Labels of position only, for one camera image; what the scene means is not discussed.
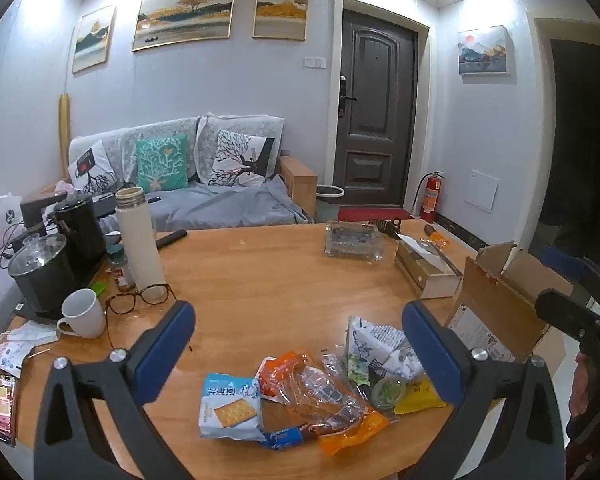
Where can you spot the orange wrapped item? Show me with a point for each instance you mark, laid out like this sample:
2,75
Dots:
437,236

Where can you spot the blue cracker packet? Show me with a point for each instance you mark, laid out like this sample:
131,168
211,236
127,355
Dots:
230,407

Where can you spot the yellow cracker packet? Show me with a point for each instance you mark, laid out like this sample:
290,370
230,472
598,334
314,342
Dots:
420,396

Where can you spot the crumpled white tissue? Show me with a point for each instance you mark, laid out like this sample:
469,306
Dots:
32,334

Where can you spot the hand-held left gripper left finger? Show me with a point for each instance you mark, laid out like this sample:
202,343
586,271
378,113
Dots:
167,350

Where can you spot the white tree pillow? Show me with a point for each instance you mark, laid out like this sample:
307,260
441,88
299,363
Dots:
240,160

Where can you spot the white pillow black print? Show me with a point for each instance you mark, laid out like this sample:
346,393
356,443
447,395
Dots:
91,167

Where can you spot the grey sofa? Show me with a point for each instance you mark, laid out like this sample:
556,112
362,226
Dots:
230,205

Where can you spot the white wall panel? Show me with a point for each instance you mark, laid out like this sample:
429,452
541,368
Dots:
480,190

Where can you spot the red fire extinguisher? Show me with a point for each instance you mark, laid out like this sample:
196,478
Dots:
431,197

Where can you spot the white plastic bag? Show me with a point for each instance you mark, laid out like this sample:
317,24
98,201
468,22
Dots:
7,215

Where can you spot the clear orange snack packet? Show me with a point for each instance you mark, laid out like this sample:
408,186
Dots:
345,425

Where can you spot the black electric kettle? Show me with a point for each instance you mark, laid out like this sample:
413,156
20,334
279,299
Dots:
87,272
80,235

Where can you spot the white thermos bottle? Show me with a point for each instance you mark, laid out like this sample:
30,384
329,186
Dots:
139,245

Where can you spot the grey trash bin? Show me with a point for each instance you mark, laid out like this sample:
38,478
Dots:
328,202

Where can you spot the dark grey door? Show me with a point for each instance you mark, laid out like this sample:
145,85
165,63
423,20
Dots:
375,110

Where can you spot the white mug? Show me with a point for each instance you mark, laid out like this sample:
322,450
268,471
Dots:
85,317

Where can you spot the small spice jar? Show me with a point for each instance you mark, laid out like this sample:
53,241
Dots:
121,270

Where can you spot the small lake painting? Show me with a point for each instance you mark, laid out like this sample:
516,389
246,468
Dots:
94,39

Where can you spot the clear silver packet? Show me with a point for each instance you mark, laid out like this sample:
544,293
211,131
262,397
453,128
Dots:
335,364

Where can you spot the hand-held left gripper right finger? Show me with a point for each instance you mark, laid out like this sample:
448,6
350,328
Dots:
430,350

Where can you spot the teal tree pillow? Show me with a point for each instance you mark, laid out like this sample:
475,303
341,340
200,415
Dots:
162,162

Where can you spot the mountain canvas picture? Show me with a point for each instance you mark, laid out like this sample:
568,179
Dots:
482,50

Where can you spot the glass ashtray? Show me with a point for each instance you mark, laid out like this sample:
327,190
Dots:
352,242

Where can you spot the wooden tissue box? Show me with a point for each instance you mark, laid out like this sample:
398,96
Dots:
430,275

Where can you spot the white blue crumpled packet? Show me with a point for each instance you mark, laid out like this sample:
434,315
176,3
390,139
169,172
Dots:
380,340

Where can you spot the green jelly cup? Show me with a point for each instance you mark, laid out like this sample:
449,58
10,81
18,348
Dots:
387,392

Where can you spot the small blue cookie packet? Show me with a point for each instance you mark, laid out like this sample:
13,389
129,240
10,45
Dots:
285,438

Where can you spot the black remote control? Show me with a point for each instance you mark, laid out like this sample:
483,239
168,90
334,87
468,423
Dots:
171,239

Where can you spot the rolled yellow mat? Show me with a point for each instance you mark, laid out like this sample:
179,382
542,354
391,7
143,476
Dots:
63,135

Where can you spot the yellow tree painting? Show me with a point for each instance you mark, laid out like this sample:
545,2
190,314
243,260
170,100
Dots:
280,9

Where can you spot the smartphone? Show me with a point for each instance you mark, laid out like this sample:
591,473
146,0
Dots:
6,410

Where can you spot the black spring hand grip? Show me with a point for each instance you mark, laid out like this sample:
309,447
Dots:
386,227

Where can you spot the black water dispenser spout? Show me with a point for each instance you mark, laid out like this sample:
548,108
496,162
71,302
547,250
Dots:
35,210

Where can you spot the white light switch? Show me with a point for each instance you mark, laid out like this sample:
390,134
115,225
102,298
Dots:
314,62

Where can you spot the crumpled white wrapper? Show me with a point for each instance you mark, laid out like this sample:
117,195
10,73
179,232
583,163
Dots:
2,356

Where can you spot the brown eyeglasses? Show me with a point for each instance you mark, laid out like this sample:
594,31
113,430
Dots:
116,306

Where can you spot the person's right hand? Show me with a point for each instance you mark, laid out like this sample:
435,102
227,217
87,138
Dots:
581,385

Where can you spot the cardboard box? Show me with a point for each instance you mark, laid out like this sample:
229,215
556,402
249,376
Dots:
485,305

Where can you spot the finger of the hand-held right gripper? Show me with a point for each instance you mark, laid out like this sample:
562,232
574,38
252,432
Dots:
565,312
565,261

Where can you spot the steel pot glass lid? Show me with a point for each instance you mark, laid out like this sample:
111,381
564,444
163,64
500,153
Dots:
42,275

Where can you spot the red doormat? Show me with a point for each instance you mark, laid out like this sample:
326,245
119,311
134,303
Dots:
370,214

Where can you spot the large landscape painting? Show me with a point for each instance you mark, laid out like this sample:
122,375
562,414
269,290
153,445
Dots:
185,15

